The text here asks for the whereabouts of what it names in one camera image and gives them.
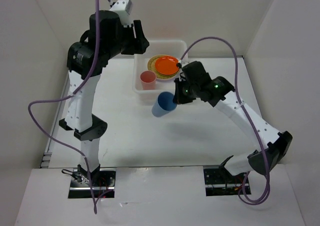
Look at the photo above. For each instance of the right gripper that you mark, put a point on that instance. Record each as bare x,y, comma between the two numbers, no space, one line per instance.
179,97

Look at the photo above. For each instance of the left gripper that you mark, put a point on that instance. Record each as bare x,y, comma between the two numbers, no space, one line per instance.
141,43

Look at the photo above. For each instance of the beige plate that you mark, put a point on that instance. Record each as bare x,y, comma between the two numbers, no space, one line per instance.
149,68

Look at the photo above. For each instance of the orange plate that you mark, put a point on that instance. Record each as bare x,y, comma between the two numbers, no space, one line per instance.
167,65

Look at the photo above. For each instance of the pink cup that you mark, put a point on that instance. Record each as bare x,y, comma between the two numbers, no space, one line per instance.
148,80

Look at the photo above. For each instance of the blue cup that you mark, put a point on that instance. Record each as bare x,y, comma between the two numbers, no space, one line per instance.
164,104

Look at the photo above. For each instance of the green plate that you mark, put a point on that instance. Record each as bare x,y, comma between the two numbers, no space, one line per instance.
171,75

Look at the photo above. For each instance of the purple plate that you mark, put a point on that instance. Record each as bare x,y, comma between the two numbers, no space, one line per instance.
164,78

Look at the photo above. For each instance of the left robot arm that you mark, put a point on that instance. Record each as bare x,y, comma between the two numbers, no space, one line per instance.
85,66

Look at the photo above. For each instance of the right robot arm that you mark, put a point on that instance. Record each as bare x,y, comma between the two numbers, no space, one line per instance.
270,144

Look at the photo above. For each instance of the white plastic bin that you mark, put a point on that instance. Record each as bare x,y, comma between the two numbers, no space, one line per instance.
172,47

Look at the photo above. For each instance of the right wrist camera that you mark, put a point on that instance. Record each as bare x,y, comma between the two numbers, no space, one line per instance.
181,63

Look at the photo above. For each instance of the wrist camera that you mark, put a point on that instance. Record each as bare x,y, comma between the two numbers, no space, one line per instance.
123,8
181,63

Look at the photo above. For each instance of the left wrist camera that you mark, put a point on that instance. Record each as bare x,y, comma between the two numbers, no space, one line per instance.
123,8

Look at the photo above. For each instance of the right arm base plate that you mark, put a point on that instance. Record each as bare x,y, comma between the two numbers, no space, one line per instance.
220,183

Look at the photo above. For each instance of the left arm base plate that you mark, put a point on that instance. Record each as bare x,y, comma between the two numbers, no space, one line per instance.
79,186

